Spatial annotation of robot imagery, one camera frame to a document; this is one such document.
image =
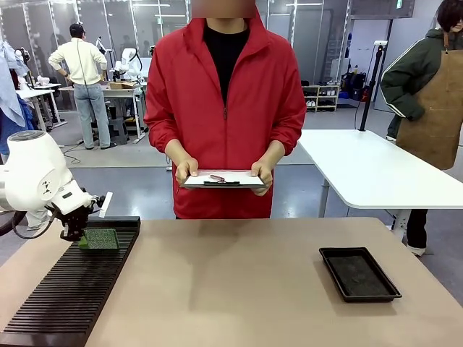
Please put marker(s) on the dark red pen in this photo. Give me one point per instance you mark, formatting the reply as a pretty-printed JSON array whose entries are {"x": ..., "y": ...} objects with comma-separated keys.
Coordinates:
[{"x": 217, "y": 177}]

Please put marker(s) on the person's right forearm red sleeve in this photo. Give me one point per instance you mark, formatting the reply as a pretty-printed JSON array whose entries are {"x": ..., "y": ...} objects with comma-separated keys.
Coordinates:
[{"x": 162, "y": 133}]

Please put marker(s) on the person in red jacket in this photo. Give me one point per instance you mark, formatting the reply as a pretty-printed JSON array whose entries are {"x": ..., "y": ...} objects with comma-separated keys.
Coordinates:
[{"x": 224, "y": 72}]

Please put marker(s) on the black slotted PCB rack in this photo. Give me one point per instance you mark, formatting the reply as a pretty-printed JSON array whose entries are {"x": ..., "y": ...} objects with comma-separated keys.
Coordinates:
[{"x": 72, "y": 285}]

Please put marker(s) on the black plastic tray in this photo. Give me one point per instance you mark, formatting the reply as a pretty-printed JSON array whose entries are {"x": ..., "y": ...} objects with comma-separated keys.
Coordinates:
[{"x": 358, "y": 274}]

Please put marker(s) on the person in brown apron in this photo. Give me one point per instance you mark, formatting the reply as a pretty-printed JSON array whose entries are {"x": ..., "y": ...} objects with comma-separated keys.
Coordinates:
[{"x": 434, "y": 90}]

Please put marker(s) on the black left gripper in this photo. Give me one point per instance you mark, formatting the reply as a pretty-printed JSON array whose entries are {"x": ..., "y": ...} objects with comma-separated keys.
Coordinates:
[{"x": 75, "y": 221}]

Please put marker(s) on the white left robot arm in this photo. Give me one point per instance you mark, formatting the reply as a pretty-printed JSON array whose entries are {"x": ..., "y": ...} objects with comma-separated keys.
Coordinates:
[{"x": 32, "y": 170}]

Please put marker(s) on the black tripod pole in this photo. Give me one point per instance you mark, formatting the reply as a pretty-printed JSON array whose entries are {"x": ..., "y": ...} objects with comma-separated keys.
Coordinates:
[{"x": 372, "y": 79}]

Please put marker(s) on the person in white sweater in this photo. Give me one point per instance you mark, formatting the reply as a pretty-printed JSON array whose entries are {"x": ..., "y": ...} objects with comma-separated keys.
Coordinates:
[{"x": 83, "y": 65}]

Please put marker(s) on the white background desk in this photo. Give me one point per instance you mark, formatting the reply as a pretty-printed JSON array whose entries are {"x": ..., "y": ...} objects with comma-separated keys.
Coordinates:
[{"x": 40, "y": 90}]

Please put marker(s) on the pile of dark bags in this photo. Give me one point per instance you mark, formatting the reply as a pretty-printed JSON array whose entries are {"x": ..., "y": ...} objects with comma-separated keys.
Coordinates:
[{"x": 354, "y": 86}]

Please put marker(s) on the white clipboard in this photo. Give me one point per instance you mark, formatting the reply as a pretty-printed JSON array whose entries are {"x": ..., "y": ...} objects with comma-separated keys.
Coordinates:
[{"x": 235, "y": 178}]

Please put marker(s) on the person's right hand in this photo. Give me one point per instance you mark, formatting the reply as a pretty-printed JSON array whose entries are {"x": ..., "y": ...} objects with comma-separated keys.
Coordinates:
[{"x": 188, "y": 169}]

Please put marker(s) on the grey background desk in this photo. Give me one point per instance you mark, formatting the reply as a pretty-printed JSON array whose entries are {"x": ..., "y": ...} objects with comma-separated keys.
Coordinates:
[{"x": 123, "y": 92}]

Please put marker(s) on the large white table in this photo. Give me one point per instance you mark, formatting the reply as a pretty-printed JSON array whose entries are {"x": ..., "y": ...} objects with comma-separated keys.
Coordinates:
[{"x": 369, "y": 170}]

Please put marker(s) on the flat cardboard box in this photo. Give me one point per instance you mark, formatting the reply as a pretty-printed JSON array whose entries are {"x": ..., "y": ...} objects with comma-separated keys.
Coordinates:
[{"x": 121, "y": 85}]

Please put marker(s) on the person's left forearm red sleeve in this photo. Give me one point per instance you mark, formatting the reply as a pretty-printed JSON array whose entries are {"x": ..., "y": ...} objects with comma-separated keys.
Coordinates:
[{"x": 287, "y": 133}]

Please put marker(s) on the green PCB board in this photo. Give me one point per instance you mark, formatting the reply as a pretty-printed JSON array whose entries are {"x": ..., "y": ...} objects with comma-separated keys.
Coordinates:
[{"x": 103, "y": 239}]

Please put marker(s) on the person's left hand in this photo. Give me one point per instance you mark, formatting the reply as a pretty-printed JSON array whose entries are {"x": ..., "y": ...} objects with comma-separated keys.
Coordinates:
[{"x": 266, "y": 173}]

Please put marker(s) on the person in blue shirt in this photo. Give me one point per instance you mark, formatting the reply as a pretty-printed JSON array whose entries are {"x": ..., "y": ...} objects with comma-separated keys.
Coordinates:
[{"x": 11, "y": 94}]

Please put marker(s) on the low shoe shelf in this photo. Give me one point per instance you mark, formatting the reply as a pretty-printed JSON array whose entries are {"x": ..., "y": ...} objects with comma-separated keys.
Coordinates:
[{"x": 322, "y": 97}]

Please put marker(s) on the small white background robot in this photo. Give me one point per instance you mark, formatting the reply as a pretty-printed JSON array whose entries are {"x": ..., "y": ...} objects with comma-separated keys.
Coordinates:
[{"x": 128, "y": 59}]

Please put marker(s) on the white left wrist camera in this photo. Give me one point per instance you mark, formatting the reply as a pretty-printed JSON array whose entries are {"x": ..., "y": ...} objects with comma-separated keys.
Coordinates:
[{"x": 105, "y": 204}]

